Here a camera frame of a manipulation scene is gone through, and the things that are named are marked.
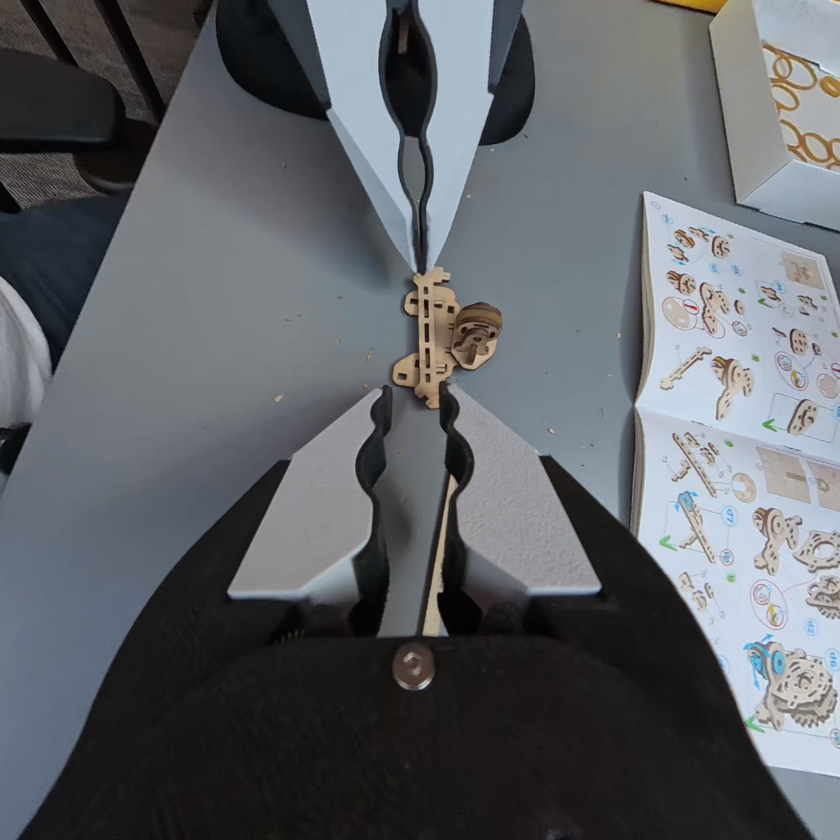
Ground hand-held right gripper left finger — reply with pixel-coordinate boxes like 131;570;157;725
227;386;395;618

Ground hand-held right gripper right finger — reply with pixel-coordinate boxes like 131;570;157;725
438;382;602;611

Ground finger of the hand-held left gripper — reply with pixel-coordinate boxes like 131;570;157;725
276;0;424;275
413;0;529;273

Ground pale wooden slat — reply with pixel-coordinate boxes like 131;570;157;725
422;474;462;639

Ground wooden plate with wheel hub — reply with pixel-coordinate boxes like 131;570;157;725
392;283;504;395

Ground slotted wooden strip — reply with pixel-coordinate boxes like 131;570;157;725
413;266;455;409

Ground black office chair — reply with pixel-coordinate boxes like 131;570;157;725
0;49;126;198

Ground open instruction booklet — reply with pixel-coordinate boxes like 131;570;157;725
630;190;840;778

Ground person's dark pants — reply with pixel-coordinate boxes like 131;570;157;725
0;190;132;473

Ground white box with gold rings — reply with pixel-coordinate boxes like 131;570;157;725
709;0;840;232

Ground person's white shirt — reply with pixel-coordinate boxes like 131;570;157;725
0;276;53;434

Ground dark furniture frame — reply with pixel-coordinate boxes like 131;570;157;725
26;0;214;126

